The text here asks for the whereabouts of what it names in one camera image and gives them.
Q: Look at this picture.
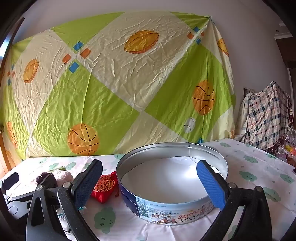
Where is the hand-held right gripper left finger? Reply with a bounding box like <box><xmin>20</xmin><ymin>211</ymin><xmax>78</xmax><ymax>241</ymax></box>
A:
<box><xmin>25</xmin><ymin>159</ymin><xmax>103</xmax><ymax>241</ymax></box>

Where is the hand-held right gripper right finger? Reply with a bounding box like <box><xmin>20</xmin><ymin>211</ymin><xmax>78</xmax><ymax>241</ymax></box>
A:
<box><xmin>196</xmin><ymin>159</ymin><xmax>273</xmax><ymax>241</ymax></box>

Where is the plaid cloth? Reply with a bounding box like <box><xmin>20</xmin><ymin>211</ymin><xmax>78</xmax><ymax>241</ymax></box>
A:
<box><xmin>240</xmin><ymin>81</ymin><xmax>293</xmax><ymax>153</ymax></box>

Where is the brown wooden wardrobe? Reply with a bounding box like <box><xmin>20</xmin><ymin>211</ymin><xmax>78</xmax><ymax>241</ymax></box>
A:
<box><xmin>275</xmin><ymin>22</ymin><xmax>296</xmax><ymax>70</ymax></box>

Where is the basketball print sheet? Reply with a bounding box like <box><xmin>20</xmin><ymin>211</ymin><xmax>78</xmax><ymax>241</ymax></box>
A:
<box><xmin>0</xmin><ymin>10</ymin><xmax>236</xmax><ymax>160</ymax></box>

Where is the cloud print tablecloth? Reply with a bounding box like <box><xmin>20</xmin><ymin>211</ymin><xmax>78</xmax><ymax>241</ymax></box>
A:
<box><xmin>5</xmin><ymin>138</ymin><xmax>296</xmax><ymax>241</ymax></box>

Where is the plastic bag with yellow toy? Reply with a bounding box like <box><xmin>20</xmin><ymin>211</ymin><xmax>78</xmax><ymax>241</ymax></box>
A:
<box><xmin>276</xmin><ymin>126</ymin><xmax>296</xmax><ymax>167</ymax></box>

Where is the red embroidered pouch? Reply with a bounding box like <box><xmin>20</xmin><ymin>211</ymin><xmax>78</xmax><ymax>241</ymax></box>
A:
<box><xmin>90</xmin><ymin>171</ymin><xmax>119</xmax><ymax>204</ymax></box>

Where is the pink fluffy sock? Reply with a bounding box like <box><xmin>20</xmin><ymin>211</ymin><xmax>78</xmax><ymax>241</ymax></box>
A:
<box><xmin>54</xmin><ymin>170</ymin><xmax>74</xmax><ymax>188</ymax></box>

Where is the round blue cookie tin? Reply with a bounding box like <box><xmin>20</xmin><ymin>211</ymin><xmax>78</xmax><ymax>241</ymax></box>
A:
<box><xmin>116</xmin><ymin>142</ymin><xmax>229</xmax><ymax>225</ymax></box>

